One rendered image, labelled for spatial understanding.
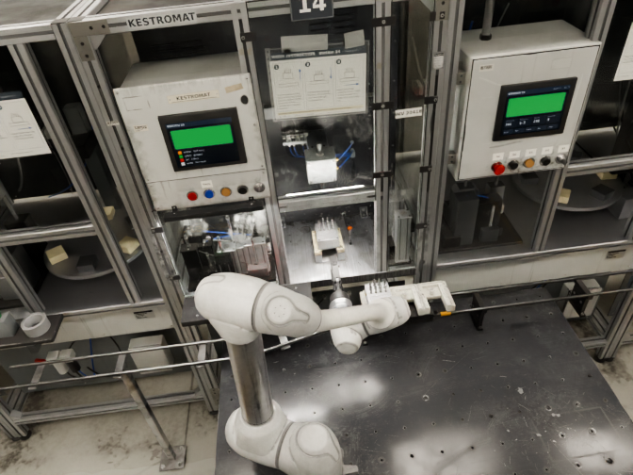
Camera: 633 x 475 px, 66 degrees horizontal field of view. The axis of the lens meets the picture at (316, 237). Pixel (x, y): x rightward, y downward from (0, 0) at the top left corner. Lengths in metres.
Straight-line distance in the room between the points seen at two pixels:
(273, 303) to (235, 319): 0.13
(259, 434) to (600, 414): 1.23
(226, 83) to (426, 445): 1.40
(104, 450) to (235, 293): 1.87
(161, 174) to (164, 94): 0.29
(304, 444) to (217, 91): 1.11
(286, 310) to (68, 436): 2.14
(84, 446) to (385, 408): 1.71
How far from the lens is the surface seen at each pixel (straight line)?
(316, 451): 1.60
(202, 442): 2.79
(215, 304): 1.26
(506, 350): 2.20
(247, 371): 1.43
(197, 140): 1.65
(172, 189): 1.79
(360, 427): 1.93
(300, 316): 1.17
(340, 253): 2.13
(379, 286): 2.00
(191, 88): 1.60
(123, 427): 3.00
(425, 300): 2.04
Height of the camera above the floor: 2.37
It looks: 40 degrees down
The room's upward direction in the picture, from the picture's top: 6 degrees counter-clockwise
